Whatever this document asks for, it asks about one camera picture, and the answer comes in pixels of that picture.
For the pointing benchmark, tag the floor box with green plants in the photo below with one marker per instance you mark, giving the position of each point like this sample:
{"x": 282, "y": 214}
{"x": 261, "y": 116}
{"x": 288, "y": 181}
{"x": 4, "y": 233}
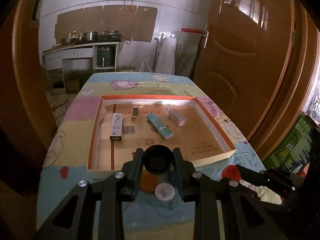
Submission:
{"x": 72, "y": 80}

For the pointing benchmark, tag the white bottle cap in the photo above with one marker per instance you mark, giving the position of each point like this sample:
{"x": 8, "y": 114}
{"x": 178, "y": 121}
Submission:
{"x": 164, "y": 192}

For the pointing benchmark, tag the wooden door frame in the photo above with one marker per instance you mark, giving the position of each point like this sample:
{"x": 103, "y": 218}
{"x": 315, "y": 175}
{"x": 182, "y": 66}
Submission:
{"x": 27, "y": 80}

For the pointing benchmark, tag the green printed carton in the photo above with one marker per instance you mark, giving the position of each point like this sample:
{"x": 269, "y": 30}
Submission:
{"x": 292, "y": 147}

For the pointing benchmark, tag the cyan box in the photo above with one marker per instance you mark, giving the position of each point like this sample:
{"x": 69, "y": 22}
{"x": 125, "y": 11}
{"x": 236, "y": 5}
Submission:
{"x": 160, "y": 126}

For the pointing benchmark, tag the black gas stove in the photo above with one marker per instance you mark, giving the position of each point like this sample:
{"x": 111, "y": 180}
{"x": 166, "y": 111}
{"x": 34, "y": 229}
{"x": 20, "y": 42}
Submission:
{"x": 110, "y": 37}

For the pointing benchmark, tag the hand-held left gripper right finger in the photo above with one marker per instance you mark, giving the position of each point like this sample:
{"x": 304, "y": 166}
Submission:
{"x": 178, "y": 170}

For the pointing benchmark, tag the cartoon printed tablecloth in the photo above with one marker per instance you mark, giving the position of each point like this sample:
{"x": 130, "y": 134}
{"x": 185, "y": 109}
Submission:
{"x": 75, "y": 120}

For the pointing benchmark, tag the white kitchen cabinet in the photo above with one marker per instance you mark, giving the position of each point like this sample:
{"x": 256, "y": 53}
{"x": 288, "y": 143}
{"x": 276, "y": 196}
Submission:
{"x": 75, "y": 53}

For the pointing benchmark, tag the clear box with pink end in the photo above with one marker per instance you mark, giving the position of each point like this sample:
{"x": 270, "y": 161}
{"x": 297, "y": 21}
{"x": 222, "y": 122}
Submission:
{"x": 176, "y": 116}

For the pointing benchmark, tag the red bar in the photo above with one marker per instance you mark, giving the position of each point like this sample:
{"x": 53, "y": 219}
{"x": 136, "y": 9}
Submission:
{"x": 191, "y": 30}

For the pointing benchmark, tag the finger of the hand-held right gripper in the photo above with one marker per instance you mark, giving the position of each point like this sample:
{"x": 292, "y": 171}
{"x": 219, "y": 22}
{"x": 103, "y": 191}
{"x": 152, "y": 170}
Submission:
{"x": 270, "y": 178}
{"x": 270, "y": 192}

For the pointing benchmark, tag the green air fryer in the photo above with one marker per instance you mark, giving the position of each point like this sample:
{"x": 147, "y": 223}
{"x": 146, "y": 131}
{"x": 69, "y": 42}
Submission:
{"x": 105, "y": 57}

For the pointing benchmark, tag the steel pot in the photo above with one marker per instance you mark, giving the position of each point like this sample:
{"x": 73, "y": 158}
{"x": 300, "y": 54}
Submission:
{"x": 90, "y": 36}

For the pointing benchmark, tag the orange bottle cap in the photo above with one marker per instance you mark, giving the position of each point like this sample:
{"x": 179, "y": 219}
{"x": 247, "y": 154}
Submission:
{"x": 148, "y": 183}

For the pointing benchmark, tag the cardboard wall covering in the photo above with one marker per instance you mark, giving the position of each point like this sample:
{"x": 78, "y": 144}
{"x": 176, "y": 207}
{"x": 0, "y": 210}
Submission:
{"x": 112, "y": 22}

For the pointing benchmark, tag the round basket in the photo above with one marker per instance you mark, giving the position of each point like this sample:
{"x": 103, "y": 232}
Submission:
{"x": 125, "y": 68}

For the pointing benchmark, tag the shallow cardboard box tray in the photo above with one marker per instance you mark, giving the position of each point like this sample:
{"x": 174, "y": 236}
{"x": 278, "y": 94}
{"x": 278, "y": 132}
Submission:
{"x": 200, "y": 140}

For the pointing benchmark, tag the small gold box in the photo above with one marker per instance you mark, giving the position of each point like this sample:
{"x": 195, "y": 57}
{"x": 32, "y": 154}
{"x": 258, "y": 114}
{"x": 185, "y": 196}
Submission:
{"x": 135, "y": 115}

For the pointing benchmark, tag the black bottle cap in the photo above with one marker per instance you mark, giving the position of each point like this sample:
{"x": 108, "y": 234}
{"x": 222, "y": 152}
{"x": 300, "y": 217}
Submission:
{"x": 158, "y": 162}

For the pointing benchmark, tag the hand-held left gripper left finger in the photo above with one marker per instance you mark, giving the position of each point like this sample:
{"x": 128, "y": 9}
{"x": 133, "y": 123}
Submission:
{"x": 137, "y": 170}

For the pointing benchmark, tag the red bottle cap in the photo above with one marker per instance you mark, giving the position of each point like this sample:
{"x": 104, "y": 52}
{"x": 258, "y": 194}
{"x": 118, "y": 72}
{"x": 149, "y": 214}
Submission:
{"x": 230, "y": 172}

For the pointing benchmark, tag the dark metal pole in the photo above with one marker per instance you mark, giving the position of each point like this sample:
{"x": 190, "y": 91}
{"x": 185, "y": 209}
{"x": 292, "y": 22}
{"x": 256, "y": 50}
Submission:
{"x": 156, "y": 55}

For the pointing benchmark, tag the clear plastic covered rack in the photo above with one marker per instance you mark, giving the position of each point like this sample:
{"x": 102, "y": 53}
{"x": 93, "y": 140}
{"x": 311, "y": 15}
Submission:
{"x": 180, "y": 55}

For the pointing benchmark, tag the white box with black print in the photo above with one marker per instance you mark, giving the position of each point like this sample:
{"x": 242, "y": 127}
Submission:
{"x": 116, "y": 126}

